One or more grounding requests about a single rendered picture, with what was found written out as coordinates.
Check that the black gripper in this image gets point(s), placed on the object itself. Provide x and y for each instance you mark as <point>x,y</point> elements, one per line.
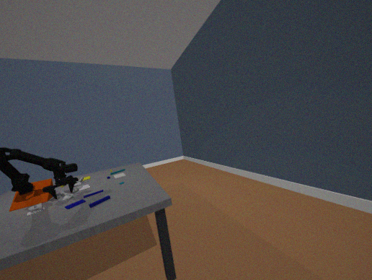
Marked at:
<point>50,189</point>

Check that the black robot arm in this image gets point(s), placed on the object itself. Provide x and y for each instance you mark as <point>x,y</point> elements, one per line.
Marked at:
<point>20,181</point>

